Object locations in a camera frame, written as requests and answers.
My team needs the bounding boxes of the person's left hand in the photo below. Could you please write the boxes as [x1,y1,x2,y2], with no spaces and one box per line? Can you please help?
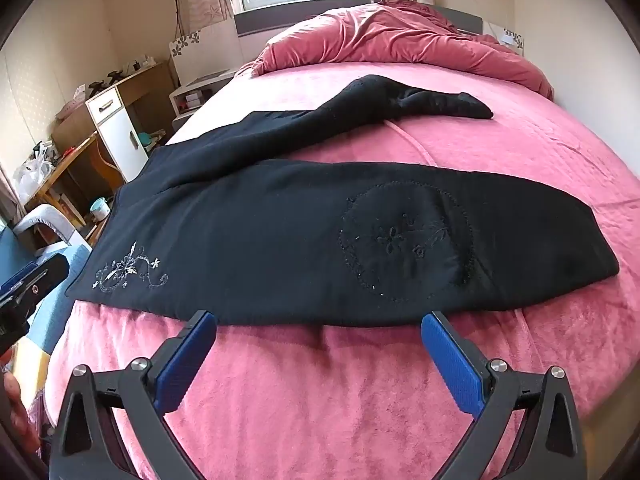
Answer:
[2,371,41,453]

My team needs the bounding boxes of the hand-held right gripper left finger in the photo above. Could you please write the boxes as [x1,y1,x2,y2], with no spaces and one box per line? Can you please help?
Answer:
[50,310,217,480]

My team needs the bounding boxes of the white bedside table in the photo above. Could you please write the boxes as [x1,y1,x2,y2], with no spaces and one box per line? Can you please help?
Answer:
[170,71,236,133]

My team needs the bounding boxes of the white cabinet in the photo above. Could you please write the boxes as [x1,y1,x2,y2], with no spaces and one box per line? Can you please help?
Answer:
[85,82,151,183]

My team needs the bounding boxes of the white plastic bag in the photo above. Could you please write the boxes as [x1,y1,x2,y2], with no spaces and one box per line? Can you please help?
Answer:
[12,152,55,206]

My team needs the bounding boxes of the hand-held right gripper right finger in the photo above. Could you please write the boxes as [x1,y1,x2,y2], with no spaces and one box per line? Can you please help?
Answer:
[421,311,588,480]

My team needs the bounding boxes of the black embroidered pants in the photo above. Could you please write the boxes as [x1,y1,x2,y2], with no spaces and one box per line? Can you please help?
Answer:
[65,74,621,328]

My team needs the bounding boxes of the light blue cloth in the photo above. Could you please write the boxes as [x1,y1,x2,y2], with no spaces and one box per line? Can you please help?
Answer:
[0,225,96,356]

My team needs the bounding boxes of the red duvet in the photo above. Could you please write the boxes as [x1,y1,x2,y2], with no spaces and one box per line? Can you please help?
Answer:
[250,0,556,101]

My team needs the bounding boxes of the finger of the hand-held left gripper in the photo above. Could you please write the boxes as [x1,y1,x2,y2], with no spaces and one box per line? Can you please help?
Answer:
[0,255,70,311]

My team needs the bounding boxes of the pink bed sheet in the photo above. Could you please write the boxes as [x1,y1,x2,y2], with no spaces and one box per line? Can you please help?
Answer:
[42,57,640,480]

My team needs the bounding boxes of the grey white chair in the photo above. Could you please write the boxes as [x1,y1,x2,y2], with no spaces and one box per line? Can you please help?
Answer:
[12,203,91,261]

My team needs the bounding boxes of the wooden desk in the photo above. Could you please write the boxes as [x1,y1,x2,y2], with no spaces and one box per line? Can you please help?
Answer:
[30,60,176,231]

